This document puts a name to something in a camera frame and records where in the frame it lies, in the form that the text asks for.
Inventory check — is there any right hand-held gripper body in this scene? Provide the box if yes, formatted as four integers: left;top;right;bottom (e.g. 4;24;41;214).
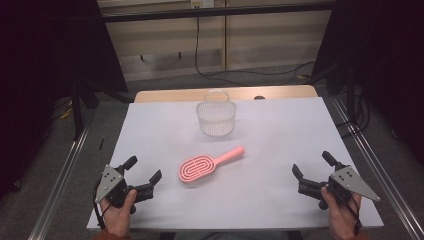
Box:
297;161;381;211

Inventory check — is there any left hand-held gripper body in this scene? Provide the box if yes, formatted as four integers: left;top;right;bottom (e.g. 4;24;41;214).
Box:
94;164;156;215

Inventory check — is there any pink hairbrush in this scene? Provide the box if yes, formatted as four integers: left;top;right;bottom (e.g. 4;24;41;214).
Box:
178;145;246;185

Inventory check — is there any clear plastic basket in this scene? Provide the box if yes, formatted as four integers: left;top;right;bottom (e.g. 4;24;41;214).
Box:
195;89;238;138

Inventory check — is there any person's left hand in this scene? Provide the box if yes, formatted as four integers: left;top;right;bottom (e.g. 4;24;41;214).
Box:
99;188;138;239

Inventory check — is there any person's right hand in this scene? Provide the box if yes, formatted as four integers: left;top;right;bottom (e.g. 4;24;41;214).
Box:
321;186;363;240

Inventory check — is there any white table sheet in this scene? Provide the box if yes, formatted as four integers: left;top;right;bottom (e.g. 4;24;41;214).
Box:
86;96;385;232

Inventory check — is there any black stand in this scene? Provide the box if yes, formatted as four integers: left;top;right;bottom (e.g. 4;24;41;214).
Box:
70;81;101;141

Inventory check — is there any black curtain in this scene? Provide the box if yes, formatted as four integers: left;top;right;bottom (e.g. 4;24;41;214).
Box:
0;0;130;201
311;0;424;165

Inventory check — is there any black horizontal bar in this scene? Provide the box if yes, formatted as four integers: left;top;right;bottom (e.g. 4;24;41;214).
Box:
101;2;336;24

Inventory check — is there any left hand-held gripper cable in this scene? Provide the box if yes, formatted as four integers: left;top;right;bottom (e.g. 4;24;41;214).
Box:
92;179;114;231

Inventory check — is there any hand-held gripper cable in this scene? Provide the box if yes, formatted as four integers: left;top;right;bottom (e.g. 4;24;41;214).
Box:
328;186;363;235
92;179;114;231

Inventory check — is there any right hand-held gripper cable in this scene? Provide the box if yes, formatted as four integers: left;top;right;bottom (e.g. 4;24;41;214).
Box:
328;186;363;235

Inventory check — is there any metal floor rail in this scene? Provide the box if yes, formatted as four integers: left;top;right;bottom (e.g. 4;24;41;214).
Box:
27;128;92;240
331;96;424;240

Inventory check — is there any bundle of black cables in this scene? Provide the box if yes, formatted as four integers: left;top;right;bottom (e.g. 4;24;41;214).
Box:
335;85;372;140

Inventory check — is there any yellow cable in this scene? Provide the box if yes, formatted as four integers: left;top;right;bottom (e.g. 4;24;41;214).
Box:
59;106;74;120

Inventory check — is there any long black floor cable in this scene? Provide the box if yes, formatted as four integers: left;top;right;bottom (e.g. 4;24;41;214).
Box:
194;16;316;87

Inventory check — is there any white wall socket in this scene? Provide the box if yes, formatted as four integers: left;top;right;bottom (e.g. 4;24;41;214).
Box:
190;0;215;10

